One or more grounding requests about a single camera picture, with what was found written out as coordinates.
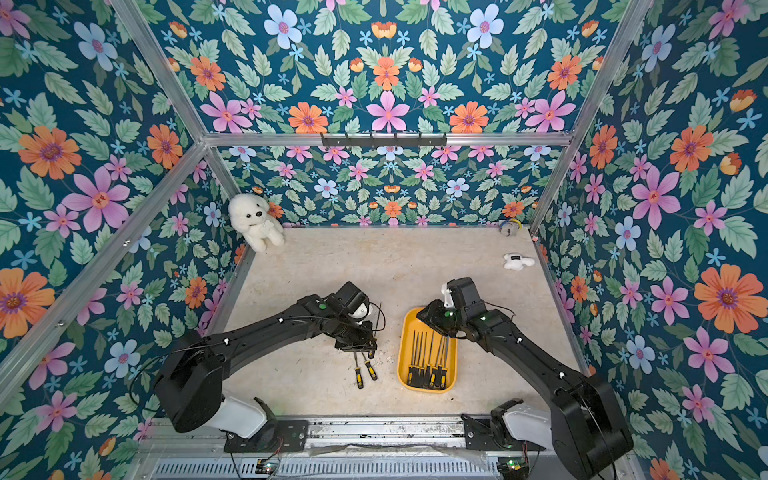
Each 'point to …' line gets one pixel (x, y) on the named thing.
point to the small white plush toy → (516, 261)
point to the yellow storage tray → (420, 342)
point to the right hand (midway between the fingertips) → (420, 316)
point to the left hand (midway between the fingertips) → (381, 348)
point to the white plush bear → (248, 214)
